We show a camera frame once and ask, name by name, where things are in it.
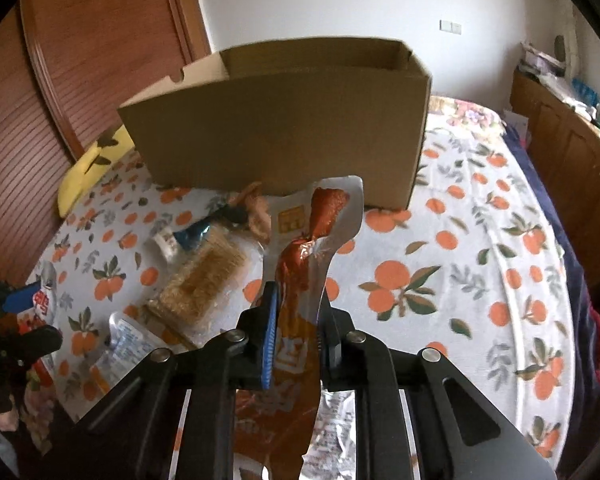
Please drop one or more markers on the orange silver chicken snack packet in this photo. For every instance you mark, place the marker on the orange silver chicken snack packet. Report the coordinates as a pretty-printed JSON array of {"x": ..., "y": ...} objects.
[{"x": 300, "y": 260}]

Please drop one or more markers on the row of blue bottles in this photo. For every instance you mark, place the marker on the row of blue bottles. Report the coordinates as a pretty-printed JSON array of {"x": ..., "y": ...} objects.
[{"x": 585, "y": 91}]

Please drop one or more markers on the dark blue blanket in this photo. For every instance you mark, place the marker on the dark blue blanket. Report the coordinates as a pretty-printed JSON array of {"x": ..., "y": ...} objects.
[{"x": 570, "y": 260}]

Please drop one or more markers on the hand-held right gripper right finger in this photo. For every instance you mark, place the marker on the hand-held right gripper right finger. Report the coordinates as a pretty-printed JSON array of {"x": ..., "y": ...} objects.
[{"x": 326, "y": 332}]

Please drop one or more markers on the brown cardboard box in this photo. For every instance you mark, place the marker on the brown cardboard box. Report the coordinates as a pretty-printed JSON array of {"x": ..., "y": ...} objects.
[{"x": 280, "y": 125}]

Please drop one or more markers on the white wall switch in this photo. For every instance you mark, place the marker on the white wall switch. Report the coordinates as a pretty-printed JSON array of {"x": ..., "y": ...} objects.
[{"x": 450, "y": 26}]

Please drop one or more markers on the floral quilt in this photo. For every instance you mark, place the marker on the floral quilt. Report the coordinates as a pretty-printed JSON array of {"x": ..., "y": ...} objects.
[{"x": 465, "y": 110}]

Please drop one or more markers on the brown snack packet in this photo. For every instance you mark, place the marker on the brown snack packet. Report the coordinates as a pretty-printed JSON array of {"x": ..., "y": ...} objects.
[{"x": 255, "y": 210}]

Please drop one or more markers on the red snack packet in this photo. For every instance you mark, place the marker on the red snack packet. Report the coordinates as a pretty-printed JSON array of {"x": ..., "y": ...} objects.
[{"x": 42, "y": 305}]

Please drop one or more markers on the small white snack packet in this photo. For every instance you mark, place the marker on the small white snack packet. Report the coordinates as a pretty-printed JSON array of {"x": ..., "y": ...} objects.
[{"x": 166, "y": 245}]

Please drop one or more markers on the orange fruit print blanket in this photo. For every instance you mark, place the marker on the orange fruit print blanket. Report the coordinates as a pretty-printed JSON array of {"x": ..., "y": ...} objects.
[{"x": 430, "y": 240}]

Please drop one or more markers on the wooden window cabinet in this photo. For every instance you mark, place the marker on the wooden window cabinet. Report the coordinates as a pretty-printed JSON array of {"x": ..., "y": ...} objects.
[{"x": 570, "y": 160}]

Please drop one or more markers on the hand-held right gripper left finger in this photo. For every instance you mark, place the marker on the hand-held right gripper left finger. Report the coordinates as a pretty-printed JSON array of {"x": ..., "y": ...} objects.
[{"x": 271, "y": 330}]

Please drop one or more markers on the stack of papers and boxes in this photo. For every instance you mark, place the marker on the stack of papers and boxes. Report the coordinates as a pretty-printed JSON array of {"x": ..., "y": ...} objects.
[{"x": 540, "y": 62}]

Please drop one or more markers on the yellow plush toy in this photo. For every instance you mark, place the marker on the yellow plush toy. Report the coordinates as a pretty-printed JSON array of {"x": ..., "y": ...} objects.
[{"x": 80, "y": 180}]

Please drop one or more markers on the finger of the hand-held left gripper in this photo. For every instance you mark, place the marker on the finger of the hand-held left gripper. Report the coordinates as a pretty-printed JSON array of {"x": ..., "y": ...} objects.
[
  {"x": 22, "y": 298},
  {"x": 35, "y": 342}
]

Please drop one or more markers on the patterned white curtain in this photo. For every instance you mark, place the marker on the patterned white curtain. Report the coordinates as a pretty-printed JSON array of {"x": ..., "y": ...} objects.
[{"x": 575, "y": 45}]

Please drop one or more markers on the wooden wardrobe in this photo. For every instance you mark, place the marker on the wooden wardrobe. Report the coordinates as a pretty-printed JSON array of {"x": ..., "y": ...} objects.
[{"x": 55, "y": 85}]

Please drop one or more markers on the clear packet with blue print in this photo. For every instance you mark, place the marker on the clear packet with blue print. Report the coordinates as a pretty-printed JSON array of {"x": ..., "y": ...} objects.
[{"x": 135, "y": 337}]

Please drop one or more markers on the blue snack packet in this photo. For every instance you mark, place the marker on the blue snack packet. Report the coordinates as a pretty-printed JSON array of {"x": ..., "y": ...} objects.
[{"x": 192, "y": 236}]

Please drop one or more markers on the clear crispy noodle packet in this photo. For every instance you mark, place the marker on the clear crispy noodle packet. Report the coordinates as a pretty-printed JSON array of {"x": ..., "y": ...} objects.
[{"x": 200, "y": 285}]

